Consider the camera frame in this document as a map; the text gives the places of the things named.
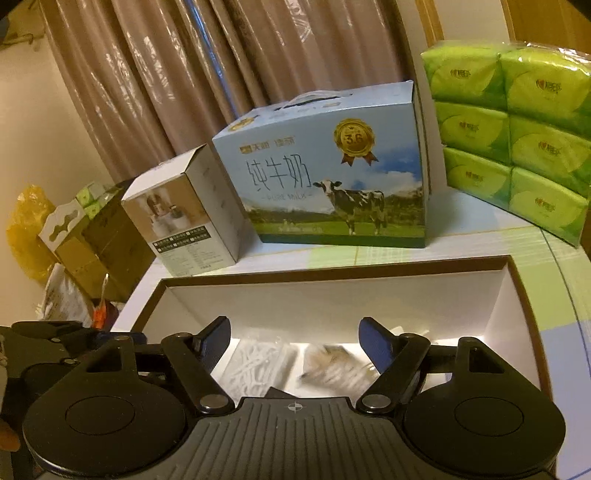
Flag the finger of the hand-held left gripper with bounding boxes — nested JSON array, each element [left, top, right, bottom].
[[10, 320, 112, 347]]

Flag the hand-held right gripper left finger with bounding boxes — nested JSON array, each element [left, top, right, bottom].
[[81, 316, 236, 405]]

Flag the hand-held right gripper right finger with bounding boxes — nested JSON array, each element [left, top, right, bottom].
[[355, 316, 509, 404]]

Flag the clear packet brown contents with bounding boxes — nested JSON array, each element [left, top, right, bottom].
[[298, 343, 376, 398]]

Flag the bag of cotton swabs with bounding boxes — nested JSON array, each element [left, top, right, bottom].
[[221, 339, 299, 400]]

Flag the brown storage box white inside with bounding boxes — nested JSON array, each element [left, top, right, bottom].
[[111, 256, 557, 444]]

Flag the person's left hand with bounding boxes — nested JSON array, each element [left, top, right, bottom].
[[0, 416, 22, 452]]

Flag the white plastic bag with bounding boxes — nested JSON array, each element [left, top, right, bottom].
[[43, 263, 96, 325]]

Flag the orange tool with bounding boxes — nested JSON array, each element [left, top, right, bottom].
[[92, 272, 112, 331]]

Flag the yellow plastic bag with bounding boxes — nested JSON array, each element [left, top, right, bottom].
[[9, 184, 59, 280]]

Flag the white carton with cutout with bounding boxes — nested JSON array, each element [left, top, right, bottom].
[[39, 198, 89, 253]]

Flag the stack of cardboard boxes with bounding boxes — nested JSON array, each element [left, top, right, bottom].
[[55, 184, 156, 302]]

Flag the small beige appliance box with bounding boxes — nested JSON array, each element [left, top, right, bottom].
[[120, 143, 248, 278]]

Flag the small green tissue packs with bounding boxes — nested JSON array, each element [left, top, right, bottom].
[[76, 182, 110, 219]]

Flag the blue milk carton box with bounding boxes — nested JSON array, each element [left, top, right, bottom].
[[211, 80, 430, 249]]

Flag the pack of green tissue packets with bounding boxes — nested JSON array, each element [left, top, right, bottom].
[[420, 39, 591, 248]]

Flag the brown curtain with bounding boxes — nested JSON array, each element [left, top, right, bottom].
[[39, 0, 417, 195]]

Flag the wooden door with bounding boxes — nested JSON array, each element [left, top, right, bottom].
[[416, 0, 591, 52]]

